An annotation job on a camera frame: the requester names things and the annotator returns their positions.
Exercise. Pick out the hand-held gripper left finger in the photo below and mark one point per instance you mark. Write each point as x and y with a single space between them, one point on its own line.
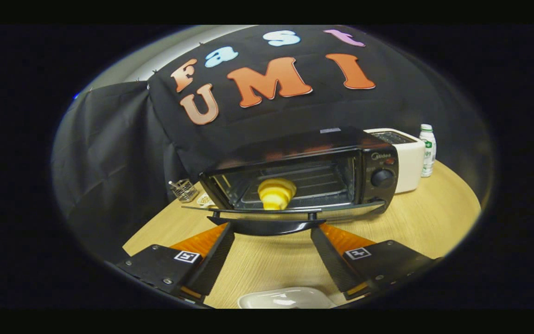
213 262

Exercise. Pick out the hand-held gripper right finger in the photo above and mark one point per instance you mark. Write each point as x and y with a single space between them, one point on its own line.
329 262

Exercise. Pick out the yellow croissant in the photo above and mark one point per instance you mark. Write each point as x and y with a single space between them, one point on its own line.
276 194

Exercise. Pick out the black toaster oven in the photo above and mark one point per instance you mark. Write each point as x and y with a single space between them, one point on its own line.
383 157

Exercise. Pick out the white bread toaster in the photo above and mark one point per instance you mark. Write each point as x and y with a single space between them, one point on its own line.
408 162

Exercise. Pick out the white plate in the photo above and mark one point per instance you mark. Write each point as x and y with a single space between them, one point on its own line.
285 299

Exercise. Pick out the small white object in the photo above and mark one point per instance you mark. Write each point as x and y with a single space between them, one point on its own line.
204 200

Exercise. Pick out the metal baking tray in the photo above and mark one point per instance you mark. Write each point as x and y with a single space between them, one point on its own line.
322 188

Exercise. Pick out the white bottle green label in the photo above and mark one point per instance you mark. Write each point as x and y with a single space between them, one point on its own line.
427 150

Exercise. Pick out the black backdrop cloth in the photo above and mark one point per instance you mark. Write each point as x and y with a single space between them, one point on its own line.
109 139

